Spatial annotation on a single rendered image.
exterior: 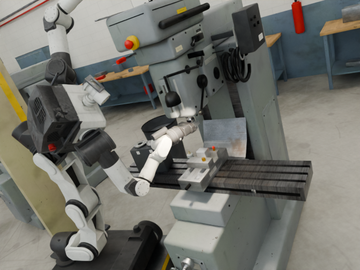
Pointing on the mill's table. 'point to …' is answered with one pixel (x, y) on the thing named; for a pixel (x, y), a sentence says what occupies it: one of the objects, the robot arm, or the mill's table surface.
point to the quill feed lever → (202, 81)
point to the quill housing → (180, 84)
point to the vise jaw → (193, 162)
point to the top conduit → (183, 16)
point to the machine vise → (188, 178)
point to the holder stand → (143, 151)
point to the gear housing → (168, 46)
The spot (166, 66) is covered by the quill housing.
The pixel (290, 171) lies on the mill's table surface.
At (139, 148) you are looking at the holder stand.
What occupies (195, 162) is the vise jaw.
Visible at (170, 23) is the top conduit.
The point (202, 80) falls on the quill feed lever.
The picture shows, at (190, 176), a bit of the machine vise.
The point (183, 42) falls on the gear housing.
